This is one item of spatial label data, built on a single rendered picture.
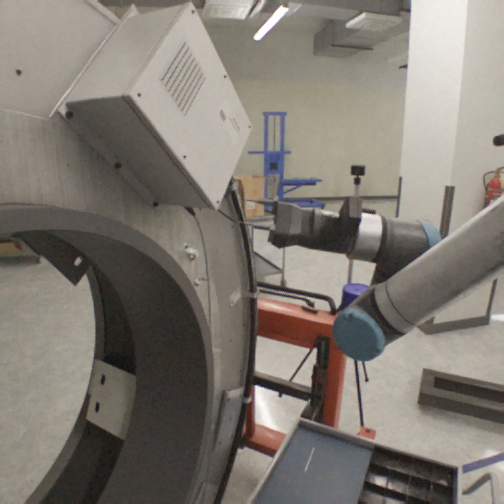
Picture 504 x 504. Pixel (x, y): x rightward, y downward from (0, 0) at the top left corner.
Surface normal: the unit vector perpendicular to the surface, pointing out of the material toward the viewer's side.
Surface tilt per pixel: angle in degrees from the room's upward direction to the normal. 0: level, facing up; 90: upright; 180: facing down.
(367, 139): 90
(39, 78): 90
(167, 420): 67
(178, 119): 90
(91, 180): 90
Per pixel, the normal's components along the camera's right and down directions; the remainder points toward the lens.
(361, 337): -0.63, 0.29
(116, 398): -0.43, -0.20
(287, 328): -0.46, 0.26
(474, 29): 0.21, 0.29
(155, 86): 0.89, 0.14
